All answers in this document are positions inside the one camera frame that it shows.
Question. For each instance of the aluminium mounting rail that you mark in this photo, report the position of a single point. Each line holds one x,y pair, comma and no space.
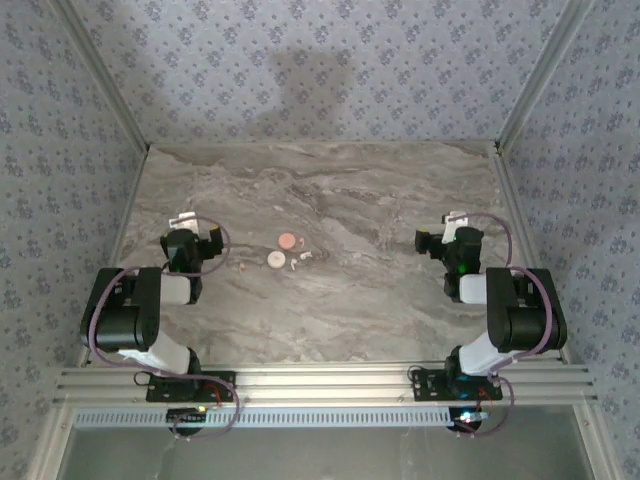
325,385

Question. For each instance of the black controller board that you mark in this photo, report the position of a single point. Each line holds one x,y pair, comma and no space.
467,420
187,415

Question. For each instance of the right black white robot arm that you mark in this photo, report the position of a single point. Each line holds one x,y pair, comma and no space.
525,320

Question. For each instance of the round orange-pink charging case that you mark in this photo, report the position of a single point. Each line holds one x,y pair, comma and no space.
286,240

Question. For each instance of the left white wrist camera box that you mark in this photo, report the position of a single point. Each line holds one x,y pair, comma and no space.
183,219

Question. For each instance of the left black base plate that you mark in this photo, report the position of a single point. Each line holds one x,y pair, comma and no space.
220,387

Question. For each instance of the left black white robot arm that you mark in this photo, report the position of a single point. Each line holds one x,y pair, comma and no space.
125,325

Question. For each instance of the aluminium frame leg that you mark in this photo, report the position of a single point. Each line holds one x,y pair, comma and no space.
597,445
50,450

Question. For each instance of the round pale pink charging case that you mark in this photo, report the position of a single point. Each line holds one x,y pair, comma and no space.
276,259

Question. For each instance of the aluminium frame post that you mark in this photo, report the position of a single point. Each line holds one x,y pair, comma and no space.
105,75
540,75

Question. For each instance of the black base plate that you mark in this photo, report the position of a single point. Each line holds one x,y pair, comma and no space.
220,387
430,387

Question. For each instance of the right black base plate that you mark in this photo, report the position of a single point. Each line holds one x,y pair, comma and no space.
430,387

